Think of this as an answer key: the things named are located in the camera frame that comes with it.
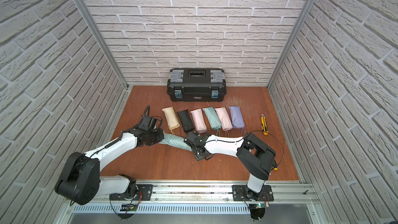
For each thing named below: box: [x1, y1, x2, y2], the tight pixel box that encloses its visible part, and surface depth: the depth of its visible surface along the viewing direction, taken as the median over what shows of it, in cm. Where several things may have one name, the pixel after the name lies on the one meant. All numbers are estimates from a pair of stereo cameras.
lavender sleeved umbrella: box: [228, 105, 246, 129], surface depth 100 cm
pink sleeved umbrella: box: [190, 108, 208, 134], surface depth 99 cm
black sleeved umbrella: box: [176, 109, 195, 133], surface depth 100 cm
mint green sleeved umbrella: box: [202, 106, 222, 131], surface depth 100 cm
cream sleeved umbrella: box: [161, 106, 181, 131], surface depth 100 cm
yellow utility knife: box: [261, 113, 269, 136], surface depth 99 cm
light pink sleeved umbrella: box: [214, 106, 233, 132], surface depth 99 cm
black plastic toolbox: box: [166, 67, 227, 102], surface depth 103 cm
